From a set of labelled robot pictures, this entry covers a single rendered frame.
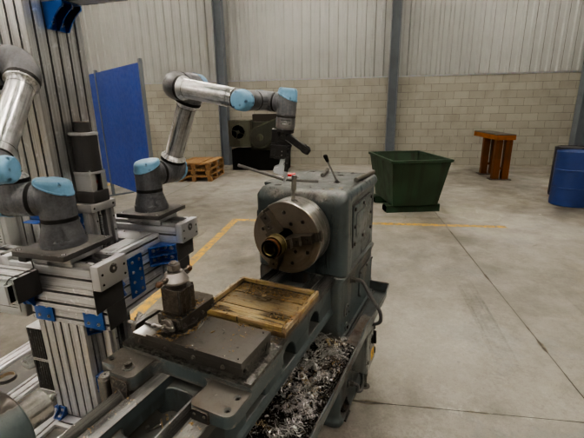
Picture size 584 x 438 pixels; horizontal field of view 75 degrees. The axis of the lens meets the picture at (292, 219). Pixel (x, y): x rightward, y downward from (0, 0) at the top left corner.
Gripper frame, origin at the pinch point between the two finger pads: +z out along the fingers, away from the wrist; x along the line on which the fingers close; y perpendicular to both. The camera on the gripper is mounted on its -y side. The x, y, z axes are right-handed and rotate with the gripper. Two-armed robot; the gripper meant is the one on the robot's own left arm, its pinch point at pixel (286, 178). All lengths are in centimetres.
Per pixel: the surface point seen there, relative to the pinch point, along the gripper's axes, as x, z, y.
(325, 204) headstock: -5.4, 11.1, -18.1
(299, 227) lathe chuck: 6.7, 18.2, -7.2
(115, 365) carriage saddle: 64, 44, 44
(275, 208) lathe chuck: 1.8, 12.4, 3.1
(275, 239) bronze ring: 15.0, 21.1, 2.2
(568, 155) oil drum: -451, 25, -443
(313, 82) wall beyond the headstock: -995, -58, -53
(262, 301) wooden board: 24, 44, 5
